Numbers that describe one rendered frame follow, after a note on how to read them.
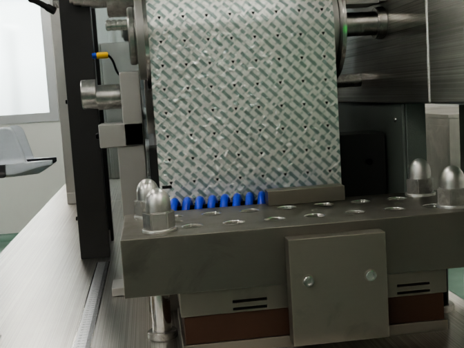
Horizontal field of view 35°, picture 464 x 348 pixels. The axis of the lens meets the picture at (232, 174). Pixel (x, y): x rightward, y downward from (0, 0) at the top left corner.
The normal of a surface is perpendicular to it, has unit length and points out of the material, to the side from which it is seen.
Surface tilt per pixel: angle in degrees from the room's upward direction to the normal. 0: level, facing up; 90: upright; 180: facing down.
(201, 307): 90
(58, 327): 0
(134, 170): 90
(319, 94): 90
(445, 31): 90
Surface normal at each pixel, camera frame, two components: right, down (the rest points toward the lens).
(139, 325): -0.06, -0.99
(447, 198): -0.80, 0.11
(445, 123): -0.99, 0.07
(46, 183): 0.12, 0.11
